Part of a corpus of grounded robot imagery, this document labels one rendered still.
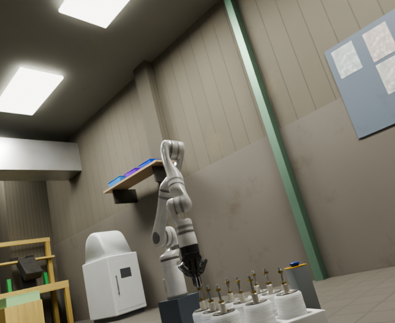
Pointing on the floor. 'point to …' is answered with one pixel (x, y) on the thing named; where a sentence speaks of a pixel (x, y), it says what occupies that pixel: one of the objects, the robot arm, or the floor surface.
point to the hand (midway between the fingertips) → (197, 281)
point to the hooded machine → (112, 278)
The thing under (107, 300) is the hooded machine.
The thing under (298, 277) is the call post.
